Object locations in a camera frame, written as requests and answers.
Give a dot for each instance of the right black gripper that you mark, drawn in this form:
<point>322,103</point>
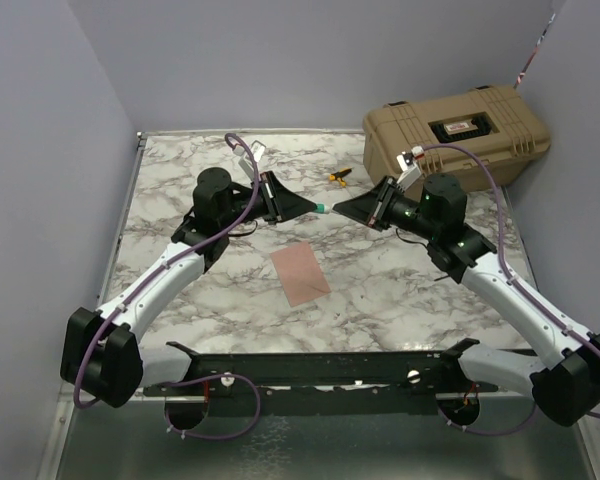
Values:
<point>371,208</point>

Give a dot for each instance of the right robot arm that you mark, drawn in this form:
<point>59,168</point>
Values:
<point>562,376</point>

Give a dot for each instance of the tan plastic case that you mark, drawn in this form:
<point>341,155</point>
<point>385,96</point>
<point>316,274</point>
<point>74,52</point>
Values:
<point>492,122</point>

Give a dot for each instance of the black mounting rail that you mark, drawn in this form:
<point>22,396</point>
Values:
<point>324,384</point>

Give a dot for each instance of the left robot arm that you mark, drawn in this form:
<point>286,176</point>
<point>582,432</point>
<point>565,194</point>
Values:
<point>101,353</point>

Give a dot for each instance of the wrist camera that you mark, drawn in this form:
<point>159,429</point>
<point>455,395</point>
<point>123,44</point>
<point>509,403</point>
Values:
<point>408,162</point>
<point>257,149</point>

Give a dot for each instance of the green glue stick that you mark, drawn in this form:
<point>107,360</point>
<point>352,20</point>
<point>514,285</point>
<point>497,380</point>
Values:
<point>323,209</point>

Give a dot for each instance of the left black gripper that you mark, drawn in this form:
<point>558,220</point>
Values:
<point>281,203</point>

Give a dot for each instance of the yellow handled screwdriver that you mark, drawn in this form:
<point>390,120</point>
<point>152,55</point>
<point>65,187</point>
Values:
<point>340,176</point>

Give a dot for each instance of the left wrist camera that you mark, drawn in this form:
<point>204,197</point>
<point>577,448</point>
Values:
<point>257,149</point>

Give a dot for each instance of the pink envelope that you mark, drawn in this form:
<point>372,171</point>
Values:
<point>300,274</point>

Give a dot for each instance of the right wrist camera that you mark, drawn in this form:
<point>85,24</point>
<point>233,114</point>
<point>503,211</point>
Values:
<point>408,162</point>

